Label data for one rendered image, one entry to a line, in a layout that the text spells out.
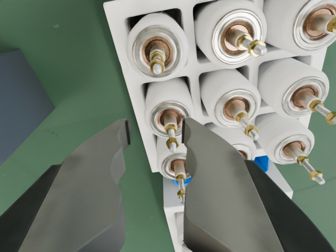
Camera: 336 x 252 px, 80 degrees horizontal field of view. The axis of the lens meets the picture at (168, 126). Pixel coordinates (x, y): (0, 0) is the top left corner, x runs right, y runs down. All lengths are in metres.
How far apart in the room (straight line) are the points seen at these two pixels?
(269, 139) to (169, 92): 0.24
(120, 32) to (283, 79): 0.29
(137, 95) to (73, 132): 0.37
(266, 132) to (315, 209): 0.80
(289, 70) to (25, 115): 0.58
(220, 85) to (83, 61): 0.39
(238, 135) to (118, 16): 0.31
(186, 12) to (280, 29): 0.15
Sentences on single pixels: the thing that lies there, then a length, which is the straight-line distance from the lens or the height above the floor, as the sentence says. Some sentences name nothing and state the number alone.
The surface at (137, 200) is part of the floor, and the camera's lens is 0.93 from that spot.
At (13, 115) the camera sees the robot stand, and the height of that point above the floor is 0.15.
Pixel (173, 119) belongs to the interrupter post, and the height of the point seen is 0.27.
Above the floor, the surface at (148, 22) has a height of 0.25.
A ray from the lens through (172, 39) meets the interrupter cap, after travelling 0.32.
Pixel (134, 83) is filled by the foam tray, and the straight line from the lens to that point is 0.42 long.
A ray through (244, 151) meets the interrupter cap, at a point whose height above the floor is 0.25.
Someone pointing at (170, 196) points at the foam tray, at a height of 0.14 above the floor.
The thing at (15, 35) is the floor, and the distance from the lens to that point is 0.68.
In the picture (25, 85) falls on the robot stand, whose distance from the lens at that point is 0.64.
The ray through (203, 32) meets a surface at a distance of 0.33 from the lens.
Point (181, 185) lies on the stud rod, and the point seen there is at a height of 0.31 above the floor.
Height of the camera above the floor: 0.57
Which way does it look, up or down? 58 degrees down
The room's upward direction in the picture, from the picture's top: 176 degrees clockwise
